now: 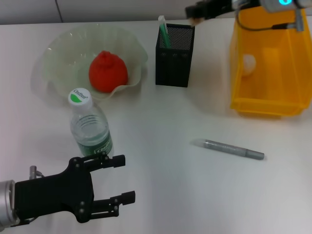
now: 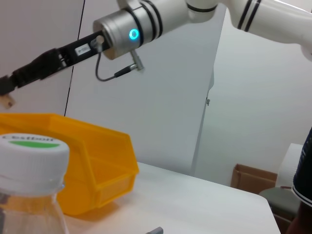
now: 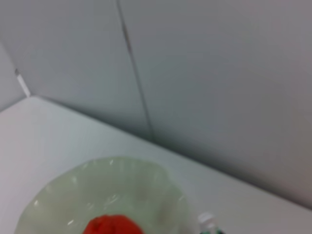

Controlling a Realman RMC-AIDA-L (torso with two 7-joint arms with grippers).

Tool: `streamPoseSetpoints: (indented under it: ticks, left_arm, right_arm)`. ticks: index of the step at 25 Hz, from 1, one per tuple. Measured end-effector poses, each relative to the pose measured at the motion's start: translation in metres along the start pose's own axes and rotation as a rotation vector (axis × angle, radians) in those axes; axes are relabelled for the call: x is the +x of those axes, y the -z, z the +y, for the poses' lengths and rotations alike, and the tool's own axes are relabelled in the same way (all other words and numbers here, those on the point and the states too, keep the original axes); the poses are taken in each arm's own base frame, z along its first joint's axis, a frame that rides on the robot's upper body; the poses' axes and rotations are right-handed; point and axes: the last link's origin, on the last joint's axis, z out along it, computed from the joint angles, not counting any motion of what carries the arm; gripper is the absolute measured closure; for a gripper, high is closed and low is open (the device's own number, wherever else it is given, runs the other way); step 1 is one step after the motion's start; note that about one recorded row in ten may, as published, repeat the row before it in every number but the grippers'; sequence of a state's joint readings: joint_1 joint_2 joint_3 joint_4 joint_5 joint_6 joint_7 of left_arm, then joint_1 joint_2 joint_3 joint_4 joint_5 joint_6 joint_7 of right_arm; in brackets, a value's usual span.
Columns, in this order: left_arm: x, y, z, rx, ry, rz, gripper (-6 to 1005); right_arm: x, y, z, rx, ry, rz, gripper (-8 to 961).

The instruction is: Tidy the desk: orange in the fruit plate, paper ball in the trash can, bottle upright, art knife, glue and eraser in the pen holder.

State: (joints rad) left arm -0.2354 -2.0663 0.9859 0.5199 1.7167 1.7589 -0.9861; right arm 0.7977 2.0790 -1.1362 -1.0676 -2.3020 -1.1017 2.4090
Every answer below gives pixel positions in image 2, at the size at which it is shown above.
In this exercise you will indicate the small metal door latch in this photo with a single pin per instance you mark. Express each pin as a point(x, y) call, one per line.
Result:
point(208, 101)

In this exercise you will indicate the yellow plastic bin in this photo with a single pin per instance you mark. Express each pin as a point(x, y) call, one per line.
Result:
point(104, 156)

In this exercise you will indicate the brown cardboard box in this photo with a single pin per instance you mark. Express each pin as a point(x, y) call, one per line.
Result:
point(253, 180)

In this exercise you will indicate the person in dark shirt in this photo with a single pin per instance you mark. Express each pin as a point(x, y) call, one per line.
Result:
point(304, 170)

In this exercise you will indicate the clear water bottle green label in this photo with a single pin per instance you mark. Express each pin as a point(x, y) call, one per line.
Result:
point(31, 165)

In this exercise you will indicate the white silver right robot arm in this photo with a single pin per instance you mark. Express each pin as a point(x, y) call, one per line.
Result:
point(170, 14)

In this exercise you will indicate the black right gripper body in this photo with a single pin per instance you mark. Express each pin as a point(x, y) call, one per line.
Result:
point(68, 54)

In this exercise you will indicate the grey round stool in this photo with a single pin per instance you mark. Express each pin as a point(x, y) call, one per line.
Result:
point(278, 200)

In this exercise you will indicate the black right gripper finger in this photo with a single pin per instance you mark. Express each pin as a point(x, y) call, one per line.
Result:
point(29, 70)

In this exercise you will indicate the beige eraser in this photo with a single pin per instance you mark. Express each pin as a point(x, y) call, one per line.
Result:
point(7, 102)

